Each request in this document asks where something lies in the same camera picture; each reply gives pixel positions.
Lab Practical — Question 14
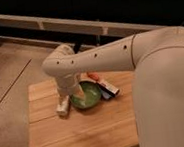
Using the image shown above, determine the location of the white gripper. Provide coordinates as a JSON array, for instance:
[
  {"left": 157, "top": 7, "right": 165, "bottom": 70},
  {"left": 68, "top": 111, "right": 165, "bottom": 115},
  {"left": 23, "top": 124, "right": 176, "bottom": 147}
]
[{"left": 55, "top": 74, "right": 85, "bottom": 99}]

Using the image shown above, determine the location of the orange red pepper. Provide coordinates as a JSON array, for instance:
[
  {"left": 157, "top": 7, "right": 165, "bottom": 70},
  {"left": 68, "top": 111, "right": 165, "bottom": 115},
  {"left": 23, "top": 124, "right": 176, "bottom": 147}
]
[{"left": 87, "top": 72, "right": 99, "bottom": 81}]

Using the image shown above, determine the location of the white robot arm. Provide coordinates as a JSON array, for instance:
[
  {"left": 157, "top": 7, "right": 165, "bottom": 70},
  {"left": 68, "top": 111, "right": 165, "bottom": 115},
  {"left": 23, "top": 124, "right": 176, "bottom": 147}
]
[{"left": 42, "top": 26, "right": 184, "bottom": 147}]

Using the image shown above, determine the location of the green bowl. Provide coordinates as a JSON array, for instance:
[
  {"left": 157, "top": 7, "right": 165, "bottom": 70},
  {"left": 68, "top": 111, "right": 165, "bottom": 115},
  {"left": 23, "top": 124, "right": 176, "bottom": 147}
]
[{"left": 69, "top": 81, "right": 102, "bottom": 110}]

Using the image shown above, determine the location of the white bottle lying down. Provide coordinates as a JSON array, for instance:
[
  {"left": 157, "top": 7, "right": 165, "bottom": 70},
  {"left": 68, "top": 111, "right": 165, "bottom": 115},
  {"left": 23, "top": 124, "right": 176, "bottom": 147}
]
[{"left": 56, "top": 95, "right": 70, "bottom": 117}]

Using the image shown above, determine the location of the black bracket on floor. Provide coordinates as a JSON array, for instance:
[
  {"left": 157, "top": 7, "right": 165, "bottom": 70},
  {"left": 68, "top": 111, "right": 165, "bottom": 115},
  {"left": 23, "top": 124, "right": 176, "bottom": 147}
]
[{"left": 73, "top": 43, "right": 82, "bottom": 54}]

